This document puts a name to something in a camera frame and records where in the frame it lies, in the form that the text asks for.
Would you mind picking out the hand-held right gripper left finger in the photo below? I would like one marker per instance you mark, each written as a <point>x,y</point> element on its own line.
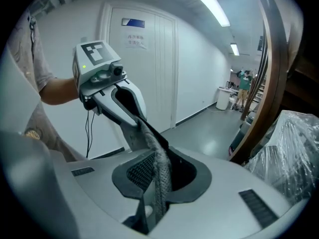
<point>99,195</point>

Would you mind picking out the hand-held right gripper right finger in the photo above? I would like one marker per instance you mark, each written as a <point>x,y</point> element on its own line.
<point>219,195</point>

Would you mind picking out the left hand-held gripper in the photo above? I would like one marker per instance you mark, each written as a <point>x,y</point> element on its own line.
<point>99,66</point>

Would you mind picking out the grey mesh vacuum cleaner piece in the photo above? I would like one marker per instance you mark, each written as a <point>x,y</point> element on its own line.
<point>159,158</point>

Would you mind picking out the person's left forearm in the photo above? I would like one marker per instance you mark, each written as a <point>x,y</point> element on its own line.
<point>57,91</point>

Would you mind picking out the white double door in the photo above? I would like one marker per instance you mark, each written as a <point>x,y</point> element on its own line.
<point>159,71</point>

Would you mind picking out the white paper notice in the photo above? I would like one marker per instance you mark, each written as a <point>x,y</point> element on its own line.
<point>136,41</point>

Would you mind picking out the grey machine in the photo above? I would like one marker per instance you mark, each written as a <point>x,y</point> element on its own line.
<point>241,133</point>

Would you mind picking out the blue door sign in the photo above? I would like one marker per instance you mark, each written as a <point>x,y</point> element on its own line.
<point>133,22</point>

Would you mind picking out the clear plastic wrapped bundle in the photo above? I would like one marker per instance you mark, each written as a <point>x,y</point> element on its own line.
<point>286,153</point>

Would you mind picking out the person's grey shirt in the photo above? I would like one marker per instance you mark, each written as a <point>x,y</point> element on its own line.
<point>42,123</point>

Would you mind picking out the white round cabinet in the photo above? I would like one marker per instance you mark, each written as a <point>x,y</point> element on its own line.
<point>223,98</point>

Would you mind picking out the small ceiling light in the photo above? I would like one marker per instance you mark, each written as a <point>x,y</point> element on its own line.
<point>234,49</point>

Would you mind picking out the long ceiling light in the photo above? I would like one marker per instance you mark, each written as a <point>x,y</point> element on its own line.
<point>209,4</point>

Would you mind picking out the brown curved wooden frame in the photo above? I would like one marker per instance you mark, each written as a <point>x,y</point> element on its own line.
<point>270,71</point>

